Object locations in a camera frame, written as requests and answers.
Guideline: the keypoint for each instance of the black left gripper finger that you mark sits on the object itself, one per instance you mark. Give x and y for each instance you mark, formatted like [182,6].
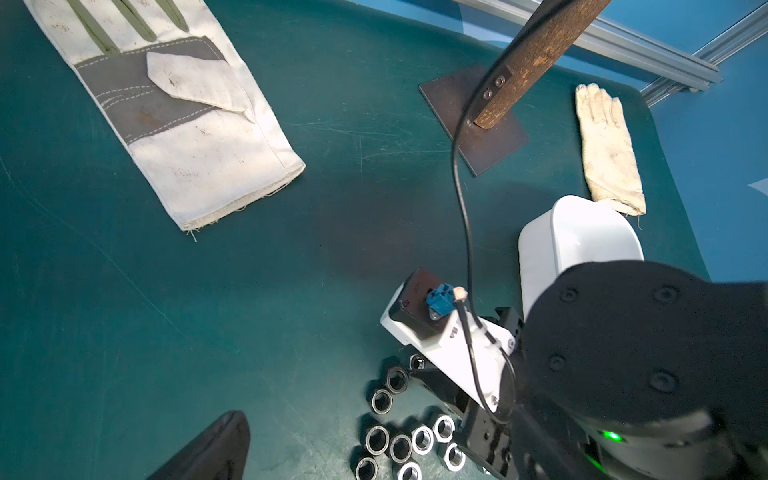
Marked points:
[218,452]

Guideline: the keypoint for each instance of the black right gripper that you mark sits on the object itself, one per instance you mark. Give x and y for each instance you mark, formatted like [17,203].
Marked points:
[506,451]

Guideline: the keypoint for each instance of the steel hex nut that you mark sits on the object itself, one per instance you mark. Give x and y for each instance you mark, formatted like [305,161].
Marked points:
[443,428]
[400,448]
[366,468]
[396,380]
[380,401]
[416,362]
[422,440]
[453,459]
[376,440]

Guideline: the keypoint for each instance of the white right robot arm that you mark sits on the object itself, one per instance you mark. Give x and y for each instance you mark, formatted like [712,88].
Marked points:
[627,370]

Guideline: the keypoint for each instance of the white plastic storage box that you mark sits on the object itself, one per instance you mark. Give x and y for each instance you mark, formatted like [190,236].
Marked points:
[574,231]

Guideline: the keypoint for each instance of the beige knitted glove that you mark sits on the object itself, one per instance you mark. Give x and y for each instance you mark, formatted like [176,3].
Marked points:
[608,157]

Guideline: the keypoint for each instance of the white grey work glove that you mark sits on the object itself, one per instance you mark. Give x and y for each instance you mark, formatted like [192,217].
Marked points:
[179,97]

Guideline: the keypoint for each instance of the brown tree trunk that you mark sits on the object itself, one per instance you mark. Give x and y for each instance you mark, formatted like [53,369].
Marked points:
[547,35]

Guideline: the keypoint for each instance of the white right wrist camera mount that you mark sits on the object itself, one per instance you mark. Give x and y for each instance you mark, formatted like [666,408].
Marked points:
[408,319]

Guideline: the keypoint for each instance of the dark metal tree base plate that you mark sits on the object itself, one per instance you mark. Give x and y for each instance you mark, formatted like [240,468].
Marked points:
[482,149]

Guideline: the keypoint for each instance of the back aluminium frame rail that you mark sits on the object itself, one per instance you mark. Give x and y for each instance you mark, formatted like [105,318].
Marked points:
[626,46]

